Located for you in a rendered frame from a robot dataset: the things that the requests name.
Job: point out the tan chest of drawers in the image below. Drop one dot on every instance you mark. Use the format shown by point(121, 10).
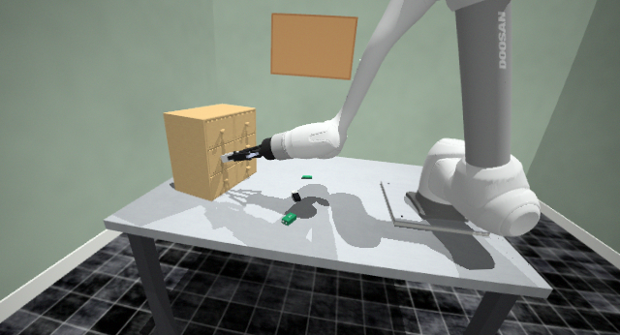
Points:
point(187, 144)

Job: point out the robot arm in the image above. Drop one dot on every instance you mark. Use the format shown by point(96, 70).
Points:
point(489, 187)

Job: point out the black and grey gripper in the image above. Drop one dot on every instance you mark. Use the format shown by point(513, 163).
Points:
point(250, 153)

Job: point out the wooden drawer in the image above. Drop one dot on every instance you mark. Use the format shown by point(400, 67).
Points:
point(220, 182)
point(214, 133)
point(214, 159)
point(242, 166)
point(245, 142)
point(242, 128)

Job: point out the green nine-volt battery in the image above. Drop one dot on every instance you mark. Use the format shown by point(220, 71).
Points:
point(288, 219)

